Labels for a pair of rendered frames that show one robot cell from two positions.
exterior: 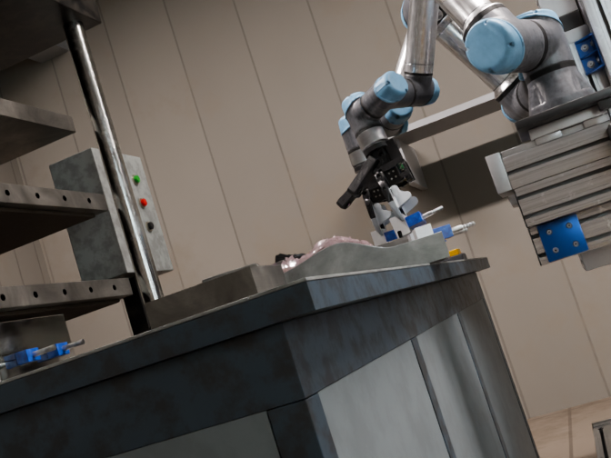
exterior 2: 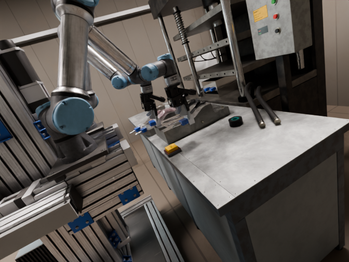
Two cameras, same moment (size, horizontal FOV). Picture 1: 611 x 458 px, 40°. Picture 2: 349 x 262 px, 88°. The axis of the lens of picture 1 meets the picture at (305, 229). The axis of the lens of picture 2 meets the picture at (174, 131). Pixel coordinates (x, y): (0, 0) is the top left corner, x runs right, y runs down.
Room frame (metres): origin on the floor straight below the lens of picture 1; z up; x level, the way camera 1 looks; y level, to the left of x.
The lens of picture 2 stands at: (3.17, -0.83, 1.25)
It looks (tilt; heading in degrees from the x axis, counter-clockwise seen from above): 20 degrees down; 147
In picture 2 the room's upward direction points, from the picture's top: 20 degrees counter-clockwise
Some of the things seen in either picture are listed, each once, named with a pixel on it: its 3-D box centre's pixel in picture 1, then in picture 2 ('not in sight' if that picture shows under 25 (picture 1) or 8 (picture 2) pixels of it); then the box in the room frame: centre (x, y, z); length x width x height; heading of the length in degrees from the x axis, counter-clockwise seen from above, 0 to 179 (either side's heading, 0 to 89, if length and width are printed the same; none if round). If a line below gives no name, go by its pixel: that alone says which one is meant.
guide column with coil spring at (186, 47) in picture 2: not in sight; (193, 70); (1.62, 0.70, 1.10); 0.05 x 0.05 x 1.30
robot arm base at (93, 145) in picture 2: not in sight; (74, 143); (2.33, -0.78, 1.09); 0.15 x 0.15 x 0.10
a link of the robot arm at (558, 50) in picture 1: (537, 44); not in sight; (1.85, -0.63, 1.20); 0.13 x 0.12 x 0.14; 131
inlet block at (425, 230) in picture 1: (445, 232); (136, 129); (1.78, -0.29, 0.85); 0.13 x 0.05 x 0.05; 91
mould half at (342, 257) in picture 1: (325, 272); (163, 116); (1.83, -0.01, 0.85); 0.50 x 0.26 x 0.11; 91
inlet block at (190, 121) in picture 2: (396, 233); (182, 122); (2.37, -0.24, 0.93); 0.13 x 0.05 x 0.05; 74
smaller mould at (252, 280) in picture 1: (220, 303); (157, 110); (1.42, 0.18, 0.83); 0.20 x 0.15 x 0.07; 73
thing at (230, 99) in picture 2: not in sight; (232, 89); (1.88, 0.98, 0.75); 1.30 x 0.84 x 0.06; 163
